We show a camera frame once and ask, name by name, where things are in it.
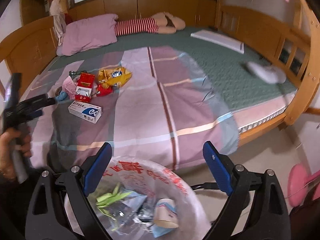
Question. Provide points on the green mattress cover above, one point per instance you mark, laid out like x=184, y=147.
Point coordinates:
x=225, y=67

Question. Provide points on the white blue medicine box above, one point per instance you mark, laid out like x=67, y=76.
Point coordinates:
x=85, y=111

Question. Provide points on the red cigarette box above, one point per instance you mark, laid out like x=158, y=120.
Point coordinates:
x=84, y=87

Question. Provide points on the white slipper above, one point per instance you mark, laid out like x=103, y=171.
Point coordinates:
x=269, y=74

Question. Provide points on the yellow snack bag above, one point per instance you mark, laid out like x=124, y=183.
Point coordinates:
x=114, y=77

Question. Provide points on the striped plush doll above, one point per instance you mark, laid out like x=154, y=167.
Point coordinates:
x=160, y=23

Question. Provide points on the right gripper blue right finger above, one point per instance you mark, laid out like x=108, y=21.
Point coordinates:
x=220, y=166

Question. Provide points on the plaid pink grey quilt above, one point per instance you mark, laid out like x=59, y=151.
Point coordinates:
x=164, y=113

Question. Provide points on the wooden bed frame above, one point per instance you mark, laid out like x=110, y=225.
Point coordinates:
x=30, y=49

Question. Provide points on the red wrapper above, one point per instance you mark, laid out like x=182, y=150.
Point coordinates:
x=104, y=89

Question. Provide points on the pink pillow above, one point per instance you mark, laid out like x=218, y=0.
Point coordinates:
x=89, y=33

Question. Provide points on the pink tissue packet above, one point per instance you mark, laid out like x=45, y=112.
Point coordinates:
x=69, y=87

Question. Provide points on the paper cup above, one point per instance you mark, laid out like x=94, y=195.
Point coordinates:
x=165, y=214

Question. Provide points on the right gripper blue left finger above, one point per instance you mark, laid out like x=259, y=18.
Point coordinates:
x=94, y=168

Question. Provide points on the white flat board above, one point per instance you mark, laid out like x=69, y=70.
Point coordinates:
x=220, y=39

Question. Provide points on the pink stool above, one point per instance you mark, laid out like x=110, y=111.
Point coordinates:
x=298, y=181

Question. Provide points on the clear plastic trash bag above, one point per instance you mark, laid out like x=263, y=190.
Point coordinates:
x=157, y=182

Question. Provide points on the blue tissue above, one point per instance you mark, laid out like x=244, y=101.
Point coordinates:
x=62, y=96

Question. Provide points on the green snack packet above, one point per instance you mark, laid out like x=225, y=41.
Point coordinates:
x=75, y=74

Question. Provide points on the clear blue plastic wrapper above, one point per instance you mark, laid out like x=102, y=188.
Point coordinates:
x=122, y=211

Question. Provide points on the person's left hand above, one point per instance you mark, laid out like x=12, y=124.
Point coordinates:
x=12, y=140

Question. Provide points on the wooden wall cabinets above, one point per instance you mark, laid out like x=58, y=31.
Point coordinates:
x=142, y=3

